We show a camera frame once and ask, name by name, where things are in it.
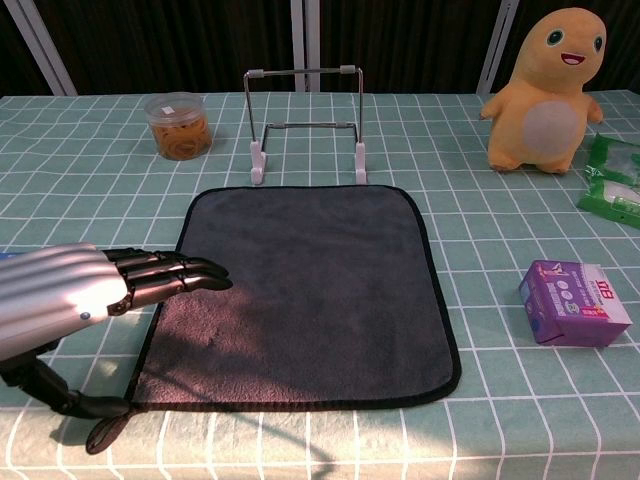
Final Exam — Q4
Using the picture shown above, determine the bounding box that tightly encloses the green plastic package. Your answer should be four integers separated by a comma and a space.
576, 177, 640, 230
583, 132, 640, 187

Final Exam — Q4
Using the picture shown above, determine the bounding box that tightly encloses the green white checked tablecloth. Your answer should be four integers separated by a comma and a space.
0, 89, 640, 480

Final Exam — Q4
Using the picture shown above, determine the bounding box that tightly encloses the purple white carton box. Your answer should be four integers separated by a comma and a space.
518, 258, 634, 347

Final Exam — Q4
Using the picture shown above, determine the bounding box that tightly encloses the clear jar with yellow contents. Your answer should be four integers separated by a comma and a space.
143, 92, 214, 161

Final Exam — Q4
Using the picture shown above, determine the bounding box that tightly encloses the white metal frame post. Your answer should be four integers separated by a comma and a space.
291, 0, 321, 92
8, 0, 78, 96
475, 0, 520, 95

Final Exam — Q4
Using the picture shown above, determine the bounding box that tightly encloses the metal wire stand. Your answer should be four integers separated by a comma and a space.
243, 64, 371, 186

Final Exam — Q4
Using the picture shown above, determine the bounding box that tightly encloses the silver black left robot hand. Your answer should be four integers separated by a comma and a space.
0, 242, 234, 421

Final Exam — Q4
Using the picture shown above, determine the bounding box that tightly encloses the blue cloth bag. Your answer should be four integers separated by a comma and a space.
127, 184, 462, 414

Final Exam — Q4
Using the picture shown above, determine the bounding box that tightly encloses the yellow plush toy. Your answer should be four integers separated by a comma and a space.
479, 5, 609, 175

